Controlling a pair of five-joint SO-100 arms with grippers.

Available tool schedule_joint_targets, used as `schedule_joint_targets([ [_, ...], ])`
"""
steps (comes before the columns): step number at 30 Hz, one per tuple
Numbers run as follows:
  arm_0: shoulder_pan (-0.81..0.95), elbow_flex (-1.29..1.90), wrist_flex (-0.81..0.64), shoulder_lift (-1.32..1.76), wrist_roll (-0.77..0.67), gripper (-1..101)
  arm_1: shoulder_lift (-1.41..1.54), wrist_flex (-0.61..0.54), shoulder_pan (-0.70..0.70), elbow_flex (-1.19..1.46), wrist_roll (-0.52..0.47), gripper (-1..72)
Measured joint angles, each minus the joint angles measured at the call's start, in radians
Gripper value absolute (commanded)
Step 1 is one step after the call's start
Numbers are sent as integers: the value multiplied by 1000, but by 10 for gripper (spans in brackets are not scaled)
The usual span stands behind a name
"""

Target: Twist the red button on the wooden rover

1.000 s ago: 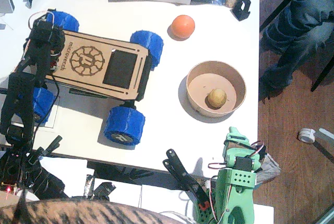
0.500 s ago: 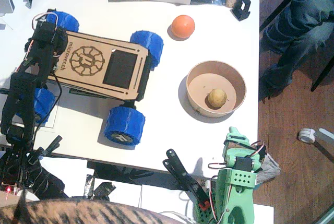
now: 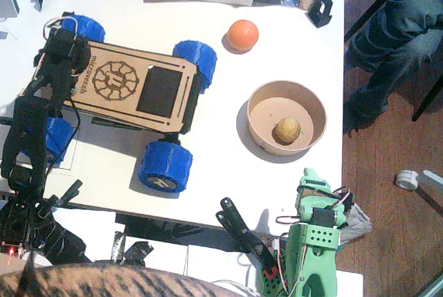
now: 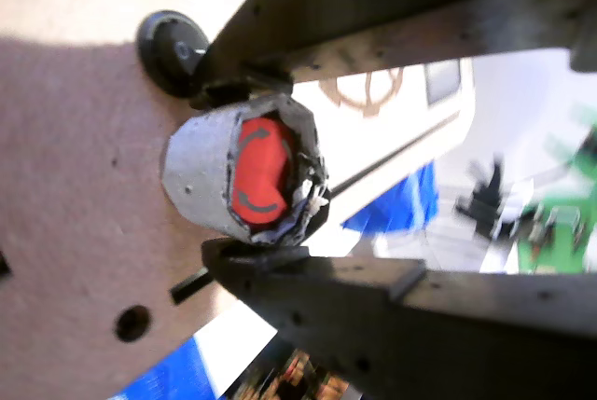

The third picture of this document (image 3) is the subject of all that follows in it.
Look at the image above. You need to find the wooden top rover body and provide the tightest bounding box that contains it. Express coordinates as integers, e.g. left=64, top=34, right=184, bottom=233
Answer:
left=51, top=39, right=204, bottom=138

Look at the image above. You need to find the blue rover wheel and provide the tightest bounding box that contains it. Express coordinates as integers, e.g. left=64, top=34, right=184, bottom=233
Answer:
left=137, top=139, right=194, bottom=194
left=44, top=116, right=76, bottom=168
left=71, top=14, right=106, bottom=44
left=172, top=39, right=218, bottom=93

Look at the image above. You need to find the grey crumpled bundle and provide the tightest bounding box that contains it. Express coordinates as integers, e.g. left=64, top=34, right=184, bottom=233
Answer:
left=338, top=203, right=374, bottom=244

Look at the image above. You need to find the yellow round fruit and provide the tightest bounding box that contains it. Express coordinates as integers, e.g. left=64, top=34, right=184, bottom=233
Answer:
left=275, top=117, right=301, bottom=145

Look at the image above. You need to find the black bar clamp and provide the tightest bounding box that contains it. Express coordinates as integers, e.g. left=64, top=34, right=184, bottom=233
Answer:
left=214, top=197, right=280, bottom=279

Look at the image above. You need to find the brown paper bowl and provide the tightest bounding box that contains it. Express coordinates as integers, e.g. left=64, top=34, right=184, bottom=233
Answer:
left=246, top=80, right=328, bottom=156

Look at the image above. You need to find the white tape roll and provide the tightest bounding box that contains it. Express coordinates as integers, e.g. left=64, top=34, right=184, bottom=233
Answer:
left=395, top=169, right=420, bottom=191

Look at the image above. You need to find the small black clamp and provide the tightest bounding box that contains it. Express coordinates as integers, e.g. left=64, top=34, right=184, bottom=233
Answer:
left=51, top=178, right=84, bottom=208

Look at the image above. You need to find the white grey tool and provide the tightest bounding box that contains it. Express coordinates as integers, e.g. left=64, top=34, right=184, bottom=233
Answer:
left=415, top=169, right=443, bottom=215

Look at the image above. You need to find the grey edge panel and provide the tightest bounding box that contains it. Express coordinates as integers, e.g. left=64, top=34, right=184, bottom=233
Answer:
left=418, top=271, right=443, bottom=297

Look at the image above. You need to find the black chair leg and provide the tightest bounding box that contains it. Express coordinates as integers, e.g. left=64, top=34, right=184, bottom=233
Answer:
left=411, top=73, right=443, bottom=122
left=344, top=0, right=394, bottom=44

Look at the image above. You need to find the black cloth bundle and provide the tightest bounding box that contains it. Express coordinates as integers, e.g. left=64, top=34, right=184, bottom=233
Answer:
left=33, top=219, right=91, bottom=266

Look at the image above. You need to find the orange ball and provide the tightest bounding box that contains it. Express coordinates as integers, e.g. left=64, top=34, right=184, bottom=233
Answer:
left=227, top=19, right=260, bottom=52

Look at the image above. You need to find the black tape strip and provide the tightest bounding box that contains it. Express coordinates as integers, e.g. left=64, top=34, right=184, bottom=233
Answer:
left=124, top=240, right=155, bottom=266
left=109, top=231, right=127, bottom=264

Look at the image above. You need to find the controller board red light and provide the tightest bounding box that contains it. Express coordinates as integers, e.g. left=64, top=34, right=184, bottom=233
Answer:
left=0, top=240, right=27, bottom=258

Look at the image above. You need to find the black plastic holder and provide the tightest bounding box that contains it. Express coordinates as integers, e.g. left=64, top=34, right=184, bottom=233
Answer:
left=305, top=0, right=334, bottom=29

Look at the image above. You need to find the person in blue jeans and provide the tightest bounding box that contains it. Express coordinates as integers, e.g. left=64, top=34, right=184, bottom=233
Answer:
left=344, top=0, right=443, bottom=137

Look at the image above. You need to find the brown black striped fabric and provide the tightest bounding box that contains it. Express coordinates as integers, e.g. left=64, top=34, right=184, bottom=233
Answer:
left=0, top=262, right=257, bottom=297

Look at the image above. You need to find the red white servo wire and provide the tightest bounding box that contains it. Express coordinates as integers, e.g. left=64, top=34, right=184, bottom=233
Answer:
left=330, top=186, right=354, bottom=210
left=275, top=214, right=312, bottom=225

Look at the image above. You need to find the black cable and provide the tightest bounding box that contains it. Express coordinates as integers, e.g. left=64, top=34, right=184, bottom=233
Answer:
left=43, top=99, right=82, bottom=201

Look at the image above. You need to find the black table frame bar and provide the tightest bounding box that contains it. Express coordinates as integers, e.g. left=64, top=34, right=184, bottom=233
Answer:
left=115, top=213, right=226, bottom=244

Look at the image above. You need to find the black strap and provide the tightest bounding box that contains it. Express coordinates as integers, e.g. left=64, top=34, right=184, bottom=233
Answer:
left=19, top=251, right=37, bottom=293

